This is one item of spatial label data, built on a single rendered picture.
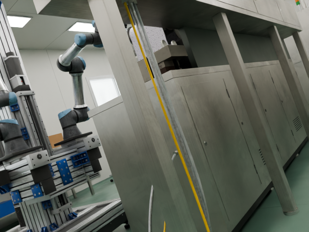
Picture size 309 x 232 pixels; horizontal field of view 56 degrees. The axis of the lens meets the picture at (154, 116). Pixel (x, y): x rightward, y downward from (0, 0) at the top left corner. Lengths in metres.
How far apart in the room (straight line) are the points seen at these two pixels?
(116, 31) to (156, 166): 0.41
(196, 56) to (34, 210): 1.58
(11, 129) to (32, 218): 0.72
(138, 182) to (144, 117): 0.85
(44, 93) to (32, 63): 0.58
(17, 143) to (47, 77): 3.88
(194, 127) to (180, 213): 0.59
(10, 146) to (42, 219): 0.61
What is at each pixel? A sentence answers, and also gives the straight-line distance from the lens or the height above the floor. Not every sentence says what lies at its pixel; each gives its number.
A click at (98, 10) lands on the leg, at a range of 0.95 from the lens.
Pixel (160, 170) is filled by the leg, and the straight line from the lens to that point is 0.86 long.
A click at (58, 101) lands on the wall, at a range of 5.81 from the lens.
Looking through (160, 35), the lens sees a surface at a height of 1.16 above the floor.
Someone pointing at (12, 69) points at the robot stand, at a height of 1.43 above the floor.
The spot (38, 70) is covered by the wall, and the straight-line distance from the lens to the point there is 5.85.
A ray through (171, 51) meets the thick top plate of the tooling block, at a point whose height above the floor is 1.00.
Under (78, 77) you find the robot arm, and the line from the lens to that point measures 2.44.
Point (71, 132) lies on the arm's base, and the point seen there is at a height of 0.86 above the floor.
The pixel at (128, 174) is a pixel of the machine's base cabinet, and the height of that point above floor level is 0.47.
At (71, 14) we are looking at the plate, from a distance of 1.13.
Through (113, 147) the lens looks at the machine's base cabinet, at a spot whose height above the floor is 0.64.
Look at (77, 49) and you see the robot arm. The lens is 2.14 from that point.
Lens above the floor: 0.67
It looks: 2 degrees up
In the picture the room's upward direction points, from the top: 20 degrees counter-clockwise
